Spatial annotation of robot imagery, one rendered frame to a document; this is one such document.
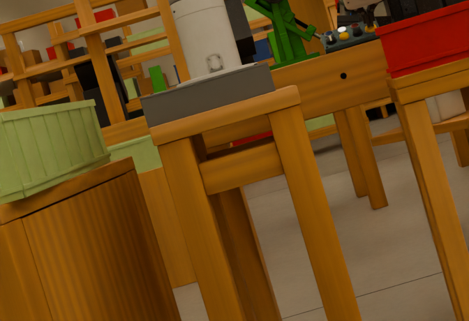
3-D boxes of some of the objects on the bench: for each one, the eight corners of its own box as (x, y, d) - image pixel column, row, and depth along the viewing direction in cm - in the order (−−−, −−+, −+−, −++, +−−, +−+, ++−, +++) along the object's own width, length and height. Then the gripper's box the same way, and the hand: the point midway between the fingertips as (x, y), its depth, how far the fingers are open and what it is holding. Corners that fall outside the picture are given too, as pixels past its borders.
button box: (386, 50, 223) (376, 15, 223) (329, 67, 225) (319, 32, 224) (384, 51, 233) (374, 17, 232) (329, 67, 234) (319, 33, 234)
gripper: (382, -54, 215) (395, 8, 226) (323, -36, 216) (338, 25, 228) (388, -40, 209) (401, 23, 220) (328, -22, 211) (344, 40, 222)
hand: (368, 17), depth 223 cm, fingers closed
